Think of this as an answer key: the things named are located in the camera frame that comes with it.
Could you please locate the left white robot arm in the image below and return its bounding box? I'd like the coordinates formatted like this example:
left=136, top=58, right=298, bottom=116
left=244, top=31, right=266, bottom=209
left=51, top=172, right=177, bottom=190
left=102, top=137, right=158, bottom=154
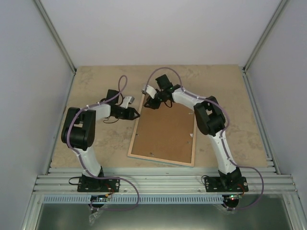
left=61, top=90, right=140, bottom=193

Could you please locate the left circuit board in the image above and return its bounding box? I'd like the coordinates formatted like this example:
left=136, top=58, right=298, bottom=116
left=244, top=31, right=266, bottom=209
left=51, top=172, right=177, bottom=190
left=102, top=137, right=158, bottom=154
left=90, top=194, right=112, bottom=203

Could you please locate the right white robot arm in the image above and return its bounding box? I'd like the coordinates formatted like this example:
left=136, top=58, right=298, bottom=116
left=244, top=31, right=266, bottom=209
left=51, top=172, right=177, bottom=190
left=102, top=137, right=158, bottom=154
left=142, top=74, right=245, bottom=192

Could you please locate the aluminium corner post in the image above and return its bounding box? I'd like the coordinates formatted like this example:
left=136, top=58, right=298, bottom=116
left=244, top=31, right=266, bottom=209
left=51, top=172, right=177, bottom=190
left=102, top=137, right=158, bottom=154
left=33, top=0, right=77, bottom=74
left=242, top=0, right=290, bottom=72

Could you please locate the circuit board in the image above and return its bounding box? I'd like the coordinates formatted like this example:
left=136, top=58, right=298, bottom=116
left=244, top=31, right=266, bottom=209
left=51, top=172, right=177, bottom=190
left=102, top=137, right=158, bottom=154
left=90, top=194, right=112, bottom=203
left=225, top=194, right=242, bottom=200

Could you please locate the wooden teal picture frame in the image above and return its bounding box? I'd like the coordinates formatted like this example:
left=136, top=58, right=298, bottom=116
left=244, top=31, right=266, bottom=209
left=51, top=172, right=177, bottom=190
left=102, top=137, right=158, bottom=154
left=127, top=93, right=197, bottom=167

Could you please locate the right aluminium corner post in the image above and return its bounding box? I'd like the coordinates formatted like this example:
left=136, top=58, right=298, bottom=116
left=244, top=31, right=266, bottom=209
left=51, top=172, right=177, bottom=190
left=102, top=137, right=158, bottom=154
left=242, top=0, right=290, bottom=72

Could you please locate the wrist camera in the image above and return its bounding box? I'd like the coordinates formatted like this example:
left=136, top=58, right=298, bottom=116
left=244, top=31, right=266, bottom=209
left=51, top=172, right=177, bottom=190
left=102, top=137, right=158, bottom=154
left=120, top=96, right=135, bottom=109
left=142, top=84, right=157, bottom=99

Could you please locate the right circuit board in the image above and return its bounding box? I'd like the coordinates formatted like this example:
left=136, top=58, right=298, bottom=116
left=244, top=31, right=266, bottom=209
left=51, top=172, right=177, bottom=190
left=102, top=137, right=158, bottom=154
left=225, top=194, right=242, bottom=200

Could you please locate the grey slotted cable duct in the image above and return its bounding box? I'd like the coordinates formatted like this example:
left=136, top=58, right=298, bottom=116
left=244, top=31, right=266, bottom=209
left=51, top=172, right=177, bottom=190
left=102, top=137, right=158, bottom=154
left=43, top=195, right=224, bottom=205

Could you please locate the brown cardboard backing board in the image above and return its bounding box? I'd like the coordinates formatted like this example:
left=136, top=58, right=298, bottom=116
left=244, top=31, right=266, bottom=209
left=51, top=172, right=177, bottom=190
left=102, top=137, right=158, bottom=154
left=130, top=95, right=195, bottom=165

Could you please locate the left aluminium corner post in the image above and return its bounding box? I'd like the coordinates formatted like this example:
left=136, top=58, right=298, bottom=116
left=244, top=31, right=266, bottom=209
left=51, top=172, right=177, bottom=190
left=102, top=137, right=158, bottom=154
left=33, top=0, right=77, bottom=74

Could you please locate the aluminium rail beam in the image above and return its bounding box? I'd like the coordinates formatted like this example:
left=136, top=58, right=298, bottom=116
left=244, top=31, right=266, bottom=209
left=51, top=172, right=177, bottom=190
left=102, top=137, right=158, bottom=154
left=33, top=167, right=297, bottom=195

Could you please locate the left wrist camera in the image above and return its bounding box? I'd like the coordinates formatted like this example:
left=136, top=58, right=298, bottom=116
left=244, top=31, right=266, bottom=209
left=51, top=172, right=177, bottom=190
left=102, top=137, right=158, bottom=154
left=120, top=96, right=135, bottom=109

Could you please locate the clear plastic bag scrap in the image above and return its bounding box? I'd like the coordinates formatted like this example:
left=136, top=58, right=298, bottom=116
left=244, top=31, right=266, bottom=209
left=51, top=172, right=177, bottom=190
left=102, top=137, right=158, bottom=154
left=89, top=210, right=103, bottom=226

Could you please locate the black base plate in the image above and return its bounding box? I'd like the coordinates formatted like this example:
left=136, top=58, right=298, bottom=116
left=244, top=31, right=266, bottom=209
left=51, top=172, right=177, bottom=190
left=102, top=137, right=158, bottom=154
left=77, top=176, right=120, bottom=193
left=201, top=175, right=249, bottom=192

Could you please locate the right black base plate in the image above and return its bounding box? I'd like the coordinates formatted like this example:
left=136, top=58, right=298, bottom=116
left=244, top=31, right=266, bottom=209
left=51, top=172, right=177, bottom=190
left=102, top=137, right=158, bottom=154
left=201, top=175, right=249, bottom=192

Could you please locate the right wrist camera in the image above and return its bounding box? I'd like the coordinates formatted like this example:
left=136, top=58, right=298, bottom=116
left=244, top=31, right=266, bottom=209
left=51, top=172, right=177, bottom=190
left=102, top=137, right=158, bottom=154
left=142, top=84, right=157, bottom=99

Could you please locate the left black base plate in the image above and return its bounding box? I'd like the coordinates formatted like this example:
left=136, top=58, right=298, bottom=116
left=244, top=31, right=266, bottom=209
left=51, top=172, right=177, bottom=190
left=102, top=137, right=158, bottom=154
left=77, top=176, right=120, bottom=193

